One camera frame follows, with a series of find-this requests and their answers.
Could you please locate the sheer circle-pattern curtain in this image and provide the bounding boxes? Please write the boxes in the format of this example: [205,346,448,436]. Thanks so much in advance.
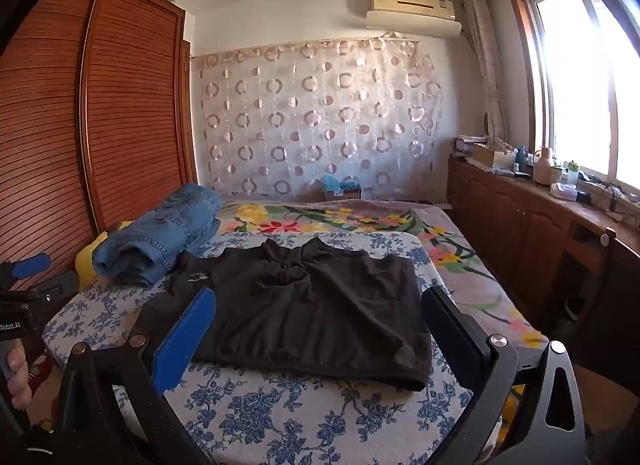
[190,36,447,199]

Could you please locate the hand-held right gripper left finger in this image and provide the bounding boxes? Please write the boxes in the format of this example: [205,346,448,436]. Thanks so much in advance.
[52,287,217,465]

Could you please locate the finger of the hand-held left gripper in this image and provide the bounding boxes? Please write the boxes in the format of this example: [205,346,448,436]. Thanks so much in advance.
[29,271,81,307]
[0,253,52,291]

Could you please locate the colourful floral bedsheet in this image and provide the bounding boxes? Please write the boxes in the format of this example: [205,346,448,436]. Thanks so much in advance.
[220,198,551,438]

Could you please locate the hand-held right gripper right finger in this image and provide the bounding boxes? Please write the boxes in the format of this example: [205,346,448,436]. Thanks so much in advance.
[421,286,587,465]

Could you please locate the white wall air conditioner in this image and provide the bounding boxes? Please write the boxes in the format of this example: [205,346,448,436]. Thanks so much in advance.
[366,0,462,39]

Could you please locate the brown wooden side cabinet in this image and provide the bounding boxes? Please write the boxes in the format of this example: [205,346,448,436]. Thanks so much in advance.
[446,152,640,371]

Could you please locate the wood-framed window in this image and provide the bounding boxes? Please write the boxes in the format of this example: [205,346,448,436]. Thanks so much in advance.
[506,0,640,192]

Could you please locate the black pants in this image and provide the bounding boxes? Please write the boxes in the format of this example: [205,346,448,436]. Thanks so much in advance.
[139,237,434,393]

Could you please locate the cream thermos jug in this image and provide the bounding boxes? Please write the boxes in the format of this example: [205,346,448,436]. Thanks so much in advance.
[532,146,557,185]

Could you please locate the tied beige window curtain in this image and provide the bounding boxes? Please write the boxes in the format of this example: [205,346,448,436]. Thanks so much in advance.
[462,0,509,144]

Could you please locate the blue floral white pad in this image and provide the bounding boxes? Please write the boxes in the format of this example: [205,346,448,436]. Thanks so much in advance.
[42,229,476,465]

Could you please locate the brown slatted wooden wardrobe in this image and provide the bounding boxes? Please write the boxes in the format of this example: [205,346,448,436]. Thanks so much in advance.
[0,0,199,296]

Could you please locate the folded blue jeans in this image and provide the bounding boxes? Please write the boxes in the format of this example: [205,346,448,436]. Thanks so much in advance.
[92,183,224,289]

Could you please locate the yellow plush cushion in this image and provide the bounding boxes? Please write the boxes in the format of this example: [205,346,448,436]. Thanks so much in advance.
[75,222,133,292]

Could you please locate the person's left hand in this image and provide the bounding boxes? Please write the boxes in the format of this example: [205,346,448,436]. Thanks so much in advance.
[6,344,34,410]

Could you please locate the blue tissue box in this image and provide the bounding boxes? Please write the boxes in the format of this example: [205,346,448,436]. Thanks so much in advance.
[322,174,362,202]

